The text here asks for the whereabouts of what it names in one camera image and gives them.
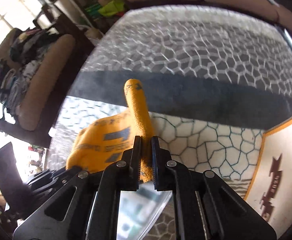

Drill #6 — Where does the dark wooden chair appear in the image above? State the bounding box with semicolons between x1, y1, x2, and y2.
32;5;64;37

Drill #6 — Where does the clear plastic container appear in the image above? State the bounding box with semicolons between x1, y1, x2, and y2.
116;187;173;240

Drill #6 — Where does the pile of clothes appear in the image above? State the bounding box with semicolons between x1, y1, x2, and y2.
0;29;59;103

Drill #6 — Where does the white box with orange rim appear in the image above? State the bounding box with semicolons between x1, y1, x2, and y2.
243;109;292;238

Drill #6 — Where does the neon green bag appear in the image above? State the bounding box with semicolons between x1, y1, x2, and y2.
98;0;125;18

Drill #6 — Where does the patterned fleece blanket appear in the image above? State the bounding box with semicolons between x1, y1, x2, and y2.
46;9;292;240

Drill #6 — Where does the yellow printed cloth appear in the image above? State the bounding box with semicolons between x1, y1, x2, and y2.
66;79;159;183

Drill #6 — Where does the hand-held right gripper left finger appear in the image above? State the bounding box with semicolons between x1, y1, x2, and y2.
12;136;143;240

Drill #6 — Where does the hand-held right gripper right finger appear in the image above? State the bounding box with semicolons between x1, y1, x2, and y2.
151;136;278;240

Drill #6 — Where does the brown armchair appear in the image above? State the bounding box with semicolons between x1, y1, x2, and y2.
0;27;76;132

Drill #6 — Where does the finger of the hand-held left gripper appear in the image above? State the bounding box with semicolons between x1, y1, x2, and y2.
27;168;74;198

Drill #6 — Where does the shelf with colourful clutter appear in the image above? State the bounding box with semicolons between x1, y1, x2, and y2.
27;144;48;173

